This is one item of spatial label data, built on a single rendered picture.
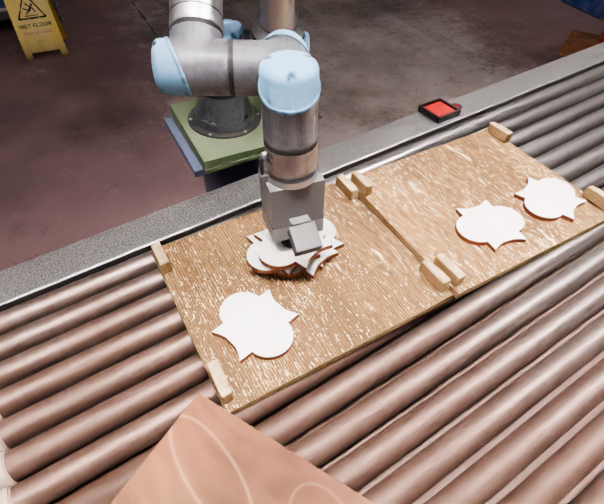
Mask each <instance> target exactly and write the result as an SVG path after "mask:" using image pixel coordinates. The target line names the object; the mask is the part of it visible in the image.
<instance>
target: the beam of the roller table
mask: <svg viewBox="0 0 604 504"><path fill-rule="evenodd" d="M601 65H604V42H603V43H600V44H597V45H595V46H592V47H589V48H587V49H584V50H582V51H579V52H576V53H574V54H571V55H568V56H566V57H563V58H560V59H558V60H555V61H553V62H550V63H547V64H545V65H542V66H539V67H537V68H534V69H531V70H529V71H526V72H524V73H521V74H518V75H516V76H513V77H510V78H508V79H505V80H502V81H500V82H497V83H495V84H492V85H489V86H487V87H484V88H481V89H479V90H476V91H473V92H471V93H468V94H466V95H463V96H460V97H458V98H455V99H452V100H450V101H447V102H448V103H450V104H453V103H457V104H460V105H461V106H462V109H460V110H461V111H460V115H459V116H457V117H454V118H452V119H449V120H447V121H444V122H442V123H439V124H437V123H436V122H434V121H433V120H431V119H429V118H428V117H426V116H425V115H423V114H422V113H420V112H418V113H416V114H413V115H410V116H408V117H405V118H402V119H400V120H397V121H394V122H392V123H389V124H387V125H384V126H381V127H379V128H376V129H373V130H371V131H368V132H365V133H363V134H360V135H358V136H355V137H352V138H350V139H347V140H344V141H342V142H339V143H336V144H334V145H331V146H329V147H326V148H323V149H321V150H318V163H317V168H318V169H319V171H320V172H321V174H322V176H323V177H324V179H326V178H328V177H331V176H333V175H336V174H338V173H340V172H343V171H345V170H348V169H350V168H353V167H355V166H358V165H360V164H362V163H365V162H367V161H370V160H372V159H375V158H377V157H379V156H382V155H384V154H387V153H389V152H392V151H394V150H397V149H399V148H401V147H404V146H406V145H409V144H411V143H414V142H416V141H418V140H421V139H423V138H426V137H428V136H431V135H433V134H436V133H438V132H440V131H443V130H445V129H448V128H450V127H453V126H455V125H457V124H460V123H462V122H465V121H467V120H470V119H472V118H475V117H477V116H479V115H482V114H484V113H487V112H489V111H492V110H494V109H496V108H499V107H501V106H504V105H506V104H509V103H511V102H514V101H516V100H518V99H521V98H523V97H526V96H528V95H531V94H533V93H535V92H538V91H540V90H543V89H545V88H548V87H550V86H553V85H555V84H557V83H560V82H562V81H565V80H567V79H570V78H572V77H574V76H577V75H579V74H582V73H584V72H587V71H589V70H592V69H594V68H596V67H599V66H601ZM261 204H262V202H261V190H260V179H259V173H257V174H255V175H252V176H250V177H247V178H244V179H242V180H239V181H236V182H234V183H231V184H228V185H226V186H223V187H221V188H218V189H215V190H213V191H210V192H207V193H205V194H202V195H199V196H197V197H194V198H192V199H189V200H186V201H184V202H181V203H178V204H176V205H173V206H171V207H168V208H165V209H163V210H160V211H157V212H155V213H152V214H149V215H147V216H144V217H142V218H139V219H136V220H134V221H131V222H128V223H126V224H123V225H120V226H118V227H115V228H113V229H110V230H107V231H105V232H102V233H99V234H97V235H94V236H91V237H89V238H86V239H84V240H81V241H78V242H76V243H73V244H70V245H68V246H65V247H62V248H60V249H57V250H55V251H52V252H49V253H47V254H44V255H41V256H39V257H36V258H34V259H31V260H28V261H26V262H23V263H20V264H18V265H15V266H12V267H10V268H7V269H5V270H2V271H0V312H2V311H4V310H7V309H9V308H11V307H14V306H16V305H19V304H21V303H24V302H26V301H28V300H31V299H33V298H36V297H38V296H41V295H43V294H46V293H48V292H50V291H53V290H55V289H58V288H60V287H63V286H65V285H67V284H70V283H72V282H75V281H77V280H80V279H82V278H85V277H87V276H89V275H92V274H94V273H97V272H99V271H102V270H104V269H106V268H109V267H111V266H114V265H116V264H119V263H121V262H124V261H126V260H128V259H131V258H133V257H136V256H138V255H141V254H143V253H145V252H148V251H150V250H152V248H151V244H153V243H155V242H157V241H159V242H160V244H161V246H163V245H165V244H167V243H170V242H172V241H175V240H177V239H180V238H182V237H184V236H187V235H189V234H192V233H194V232H197V231H199V230H202V229H204V228H206V227H209V226H211V225H214V224H216V223H219V222H221V221H223V220H226V219H228V218H231V217H233V216H236V215H238V214H241V213H243V212H245V211H248V210H250V209H253V208H255V207H258V206H260V205H261Z"/></svg>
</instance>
